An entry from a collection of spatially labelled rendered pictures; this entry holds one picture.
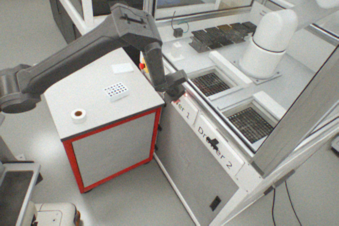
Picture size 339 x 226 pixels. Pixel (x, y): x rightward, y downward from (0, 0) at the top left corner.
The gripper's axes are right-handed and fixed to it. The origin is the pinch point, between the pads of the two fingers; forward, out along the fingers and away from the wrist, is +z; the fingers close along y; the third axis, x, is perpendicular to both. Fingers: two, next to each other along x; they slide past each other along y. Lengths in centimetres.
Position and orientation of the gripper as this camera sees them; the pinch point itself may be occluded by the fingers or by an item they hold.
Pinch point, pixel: (181, 98)
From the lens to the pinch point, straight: 114.4
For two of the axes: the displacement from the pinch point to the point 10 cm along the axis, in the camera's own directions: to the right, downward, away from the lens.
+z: 4.5, 3.4, 8.2
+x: -5.0, -6.7, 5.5
